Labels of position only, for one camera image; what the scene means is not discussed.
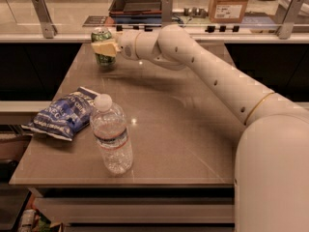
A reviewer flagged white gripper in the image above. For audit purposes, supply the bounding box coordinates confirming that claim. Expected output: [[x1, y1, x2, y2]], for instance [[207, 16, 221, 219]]
[[91, 30, 139, 60]]

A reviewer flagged green soda can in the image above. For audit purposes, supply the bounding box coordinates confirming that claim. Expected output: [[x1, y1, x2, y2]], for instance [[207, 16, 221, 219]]
[[91, 27, 116, 67]]

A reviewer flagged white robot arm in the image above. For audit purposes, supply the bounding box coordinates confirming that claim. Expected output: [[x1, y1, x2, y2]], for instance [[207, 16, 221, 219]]
[[92, 25, 309, 232]]

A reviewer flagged clear plastic water bottle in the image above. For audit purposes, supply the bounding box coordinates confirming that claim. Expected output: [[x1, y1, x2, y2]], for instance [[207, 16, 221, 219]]
[[90, 94, 133, 175]]

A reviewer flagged blue chip bag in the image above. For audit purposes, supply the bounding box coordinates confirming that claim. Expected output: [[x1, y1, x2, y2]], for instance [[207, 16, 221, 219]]
[[22, 87, 98, 141]]

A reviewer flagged glass barrier panel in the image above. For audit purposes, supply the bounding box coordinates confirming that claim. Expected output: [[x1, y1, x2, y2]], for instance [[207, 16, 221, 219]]
[[0, 0, 309, 36]]

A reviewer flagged cardboard box with label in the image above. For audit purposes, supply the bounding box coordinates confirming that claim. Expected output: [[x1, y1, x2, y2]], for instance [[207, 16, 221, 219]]
[[208, 0, 248, 23]]

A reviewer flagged white table drawer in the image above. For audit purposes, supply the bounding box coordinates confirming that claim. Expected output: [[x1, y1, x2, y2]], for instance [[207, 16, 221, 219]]
[[35, 198, 235, 224]]

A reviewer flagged left metal glass bracket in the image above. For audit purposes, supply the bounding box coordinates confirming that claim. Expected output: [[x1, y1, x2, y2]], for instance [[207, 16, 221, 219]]
[[31, 0, 57, 39]]

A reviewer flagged metal glass bracket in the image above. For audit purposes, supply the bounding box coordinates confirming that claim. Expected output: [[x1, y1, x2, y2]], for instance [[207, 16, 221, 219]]
[[31, 0, 57, 39], [276, 0, 305, 40], [161, 0, 173, 27]]

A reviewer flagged middle metal glass bracket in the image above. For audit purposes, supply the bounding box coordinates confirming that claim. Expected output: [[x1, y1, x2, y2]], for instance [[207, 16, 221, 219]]
[[161, 0, 173, 27]]

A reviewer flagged right metal glass bracket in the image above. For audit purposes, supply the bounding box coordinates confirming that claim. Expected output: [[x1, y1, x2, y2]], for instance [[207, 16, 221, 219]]
[[276, 0, 305, 40]]

